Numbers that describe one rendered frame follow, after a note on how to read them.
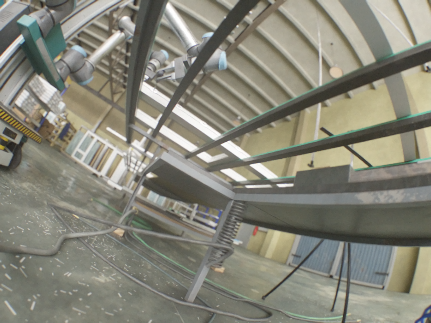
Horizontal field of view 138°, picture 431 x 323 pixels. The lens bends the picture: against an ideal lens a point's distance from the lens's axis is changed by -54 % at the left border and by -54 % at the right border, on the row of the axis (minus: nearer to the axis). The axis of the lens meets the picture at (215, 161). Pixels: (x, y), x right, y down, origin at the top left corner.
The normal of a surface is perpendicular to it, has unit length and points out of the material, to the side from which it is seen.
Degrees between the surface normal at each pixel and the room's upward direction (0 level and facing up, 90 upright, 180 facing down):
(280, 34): 180
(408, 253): 90
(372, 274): 90
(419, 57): 180
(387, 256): 90
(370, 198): 90
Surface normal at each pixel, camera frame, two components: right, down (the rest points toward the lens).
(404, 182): -0.79, -0.51
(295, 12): -0.40, 0.85
